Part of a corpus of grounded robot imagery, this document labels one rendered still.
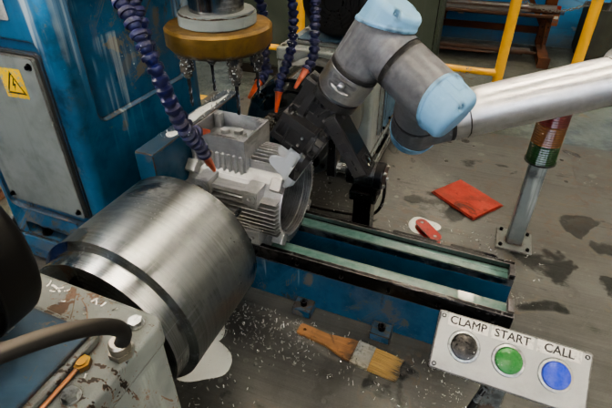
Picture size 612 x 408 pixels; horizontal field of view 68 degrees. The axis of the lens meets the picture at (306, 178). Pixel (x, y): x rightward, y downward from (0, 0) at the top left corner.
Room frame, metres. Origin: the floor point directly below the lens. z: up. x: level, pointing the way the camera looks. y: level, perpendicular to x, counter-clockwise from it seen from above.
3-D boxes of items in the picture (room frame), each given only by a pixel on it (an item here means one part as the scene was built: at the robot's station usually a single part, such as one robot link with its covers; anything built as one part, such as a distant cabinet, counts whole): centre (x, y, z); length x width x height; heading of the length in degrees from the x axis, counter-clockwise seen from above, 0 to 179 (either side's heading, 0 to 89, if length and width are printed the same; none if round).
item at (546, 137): (0.83, -0.50, 1.10); 0.06 x 0.06 x 0.04
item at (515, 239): (0.83, -0.50, 1.01); 0.08 x 0.08 x 0.42; 68
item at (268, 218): (0.76, 0.11, 1.01); 0.20 x 0.19 x 0.19; 67
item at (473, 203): (1.01, -0.44, 0.80); 0.15 x 0.12 x 0.01; 32
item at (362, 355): (0.53, -0.08, 0.80); 0.21 x 0.05 x 0.01; 63
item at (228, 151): (0.78, 0.15, 1.11); 0.12 x 0.11 x 0.07; 67
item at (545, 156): (0.83, -0.50, 1.05); 0.06 x 0.06 x 0.04
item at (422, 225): (0.86, -0.30, 0.81); 0.09 x 0.03 x 0.02; 21
